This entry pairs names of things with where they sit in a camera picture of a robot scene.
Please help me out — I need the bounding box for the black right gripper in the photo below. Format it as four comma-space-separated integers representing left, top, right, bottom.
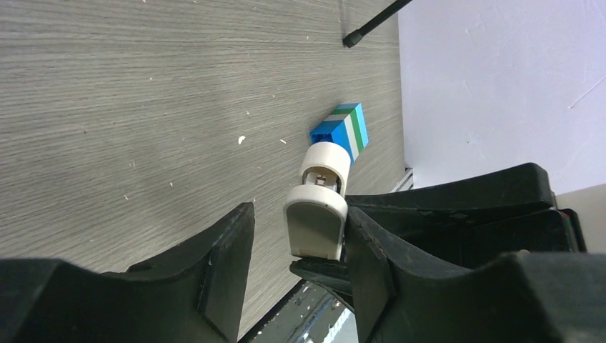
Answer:
346, 163, 587, 269

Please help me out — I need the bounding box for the blue green white brick block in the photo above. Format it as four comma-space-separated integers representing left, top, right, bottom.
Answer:
309, 103, 369, 164

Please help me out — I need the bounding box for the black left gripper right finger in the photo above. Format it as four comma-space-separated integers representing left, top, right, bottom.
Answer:
346, 207, 605, 342

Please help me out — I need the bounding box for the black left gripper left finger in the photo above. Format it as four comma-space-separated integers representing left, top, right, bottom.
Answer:
1, 202, 255, 342

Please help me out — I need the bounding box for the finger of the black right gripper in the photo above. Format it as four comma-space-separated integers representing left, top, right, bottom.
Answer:
289, 257, 353, 308

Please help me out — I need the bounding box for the black music stand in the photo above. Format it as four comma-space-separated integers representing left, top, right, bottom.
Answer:
342, 0, 412, 49

